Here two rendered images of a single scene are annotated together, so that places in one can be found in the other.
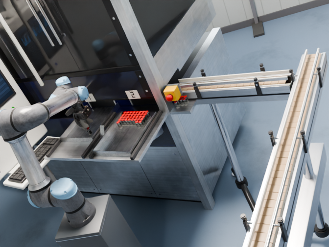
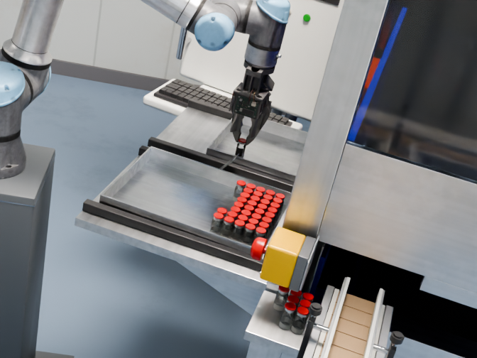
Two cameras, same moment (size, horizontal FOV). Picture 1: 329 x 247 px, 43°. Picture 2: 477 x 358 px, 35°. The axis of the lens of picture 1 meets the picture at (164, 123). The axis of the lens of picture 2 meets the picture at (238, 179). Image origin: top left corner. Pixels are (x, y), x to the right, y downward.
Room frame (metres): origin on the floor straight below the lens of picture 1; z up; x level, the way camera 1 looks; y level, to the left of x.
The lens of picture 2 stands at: (1.45, -1.05, 1.73)
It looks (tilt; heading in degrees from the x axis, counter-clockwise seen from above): 28 degrees down; 62
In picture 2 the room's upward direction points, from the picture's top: 13 degrees clockwise
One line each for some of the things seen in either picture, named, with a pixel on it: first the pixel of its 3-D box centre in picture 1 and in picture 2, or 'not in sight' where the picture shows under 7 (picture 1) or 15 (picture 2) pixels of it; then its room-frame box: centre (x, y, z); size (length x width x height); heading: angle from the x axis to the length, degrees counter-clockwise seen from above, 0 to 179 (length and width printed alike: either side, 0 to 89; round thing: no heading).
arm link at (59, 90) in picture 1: (60, 97); (223, 13); (2.11, 0.46, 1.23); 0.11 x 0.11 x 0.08; 61
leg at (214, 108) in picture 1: (228, 145); not in sight; (2.09, -0.31, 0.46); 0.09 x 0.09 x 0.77; 52
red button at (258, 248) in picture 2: (169, 97); (262, 249); (2.03, -0.09, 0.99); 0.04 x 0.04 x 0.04; 52
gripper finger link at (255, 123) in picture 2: (88, 120); (252, 131); (2.22, 0.41, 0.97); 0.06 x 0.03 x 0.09; 52
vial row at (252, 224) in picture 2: (135, 117); (258, 217); (2.14, 0.14, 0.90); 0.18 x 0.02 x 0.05; 51
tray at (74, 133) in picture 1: (90, 121); (286, 154); (2.34, 0.42, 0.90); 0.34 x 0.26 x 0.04; 142
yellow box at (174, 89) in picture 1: (172, 92); (287, 258); (2.07, -0.12, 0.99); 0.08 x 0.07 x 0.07; 142
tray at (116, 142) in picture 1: (125, 133); (199, 200); (2.04, 0.22, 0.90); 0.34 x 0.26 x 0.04; 141
